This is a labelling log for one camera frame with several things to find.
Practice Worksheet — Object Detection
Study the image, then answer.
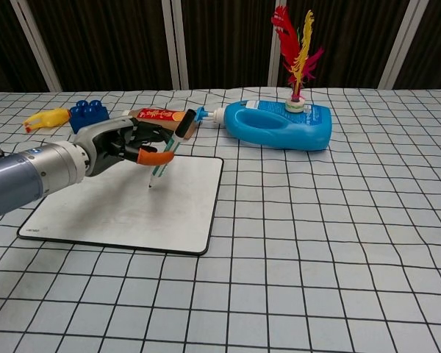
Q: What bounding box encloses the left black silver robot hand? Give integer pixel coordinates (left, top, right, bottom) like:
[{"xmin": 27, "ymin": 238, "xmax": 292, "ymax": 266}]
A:
[{"xmin": 75, "ymin": 116, "xmax": 176, "ymax": 178}]

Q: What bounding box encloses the green marker pen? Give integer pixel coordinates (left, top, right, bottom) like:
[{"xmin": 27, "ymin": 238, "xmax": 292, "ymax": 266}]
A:
[{"xmin": 148, "ymin": 109, "xmax": 196, "ymax": 189}]

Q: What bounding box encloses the white whiteboard black rim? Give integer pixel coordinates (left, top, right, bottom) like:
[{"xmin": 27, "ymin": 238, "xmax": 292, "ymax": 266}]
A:
[{"xmin": 17, "ymin": 154, "xmax": 224, "ymax": 256}]

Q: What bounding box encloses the blue toy building brick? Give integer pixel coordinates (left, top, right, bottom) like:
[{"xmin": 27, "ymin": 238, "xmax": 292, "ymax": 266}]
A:
[{"xmin": 69, "ymin": 99, "xmax": 110, "ymax": 134}]

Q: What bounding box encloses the yellow rubber chicken toy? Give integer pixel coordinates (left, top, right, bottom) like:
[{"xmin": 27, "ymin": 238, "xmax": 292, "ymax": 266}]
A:
[{"xmin": 23, "ymin": 107, "xmax": 73, "ymax": 134}]

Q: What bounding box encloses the brown drink bottle red label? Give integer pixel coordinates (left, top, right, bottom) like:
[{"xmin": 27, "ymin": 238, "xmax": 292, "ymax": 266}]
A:
[{"xmin": 123, "ymin": 107, "xmax": 198, "ymax": 140}]

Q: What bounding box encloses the blue detergent jug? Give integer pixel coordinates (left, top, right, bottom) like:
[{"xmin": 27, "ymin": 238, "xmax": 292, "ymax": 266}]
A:
[{"xmin": 195, "ymin": 99, "xmax": 332, "ymax": 151}]

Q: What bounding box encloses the colourful feather shuttlecock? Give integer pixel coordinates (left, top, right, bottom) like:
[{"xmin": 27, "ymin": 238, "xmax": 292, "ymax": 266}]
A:
[{"xmin": 270, "ymin": 4, "xmax": 325, "ymax": 113}]

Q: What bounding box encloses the white black checkered tablecloth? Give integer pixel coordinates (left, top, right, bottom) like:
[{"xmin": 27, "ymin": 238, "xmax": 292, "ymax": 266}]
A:
[{"xmin": 0, "ymin": 87, "xmax": 441, "ymax": 353}]

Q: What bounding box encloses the dark folding screen white frame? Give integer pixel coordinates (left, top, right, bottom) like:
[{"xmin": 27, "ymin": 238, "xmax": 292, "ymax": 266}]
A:
[{"xmin": 0, "ymin": 0, "xmax": 441, "ymax": 93}]

